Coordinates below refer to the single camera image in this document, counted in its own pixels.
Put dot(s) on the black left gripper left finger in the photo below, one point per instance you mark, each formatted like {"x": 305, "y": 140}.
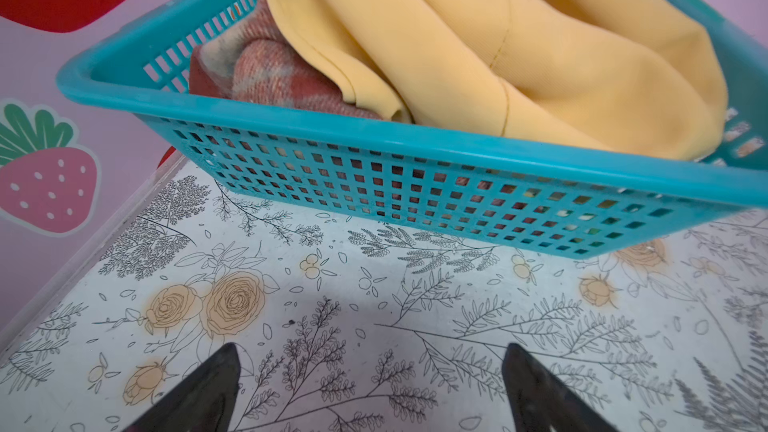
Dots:
{"x": 203, "y": 401}

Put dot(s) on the yellow skirt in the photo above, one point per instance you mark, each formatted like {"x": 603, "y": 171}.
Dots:
{"x": 627, "y": 76}

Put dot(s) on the red plaid skirt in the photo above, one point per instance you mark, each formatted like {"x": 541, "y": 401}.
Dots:
{"x": 253, "y": 62}

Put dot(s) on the teal plastic basket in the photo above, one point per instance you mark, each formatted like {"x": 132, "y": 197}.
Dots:
{"x": 558, "y": 200}

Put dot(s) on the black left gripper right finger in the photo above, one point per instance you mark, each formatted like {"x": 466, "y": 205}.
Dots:
{"x": 539, "y": 401}

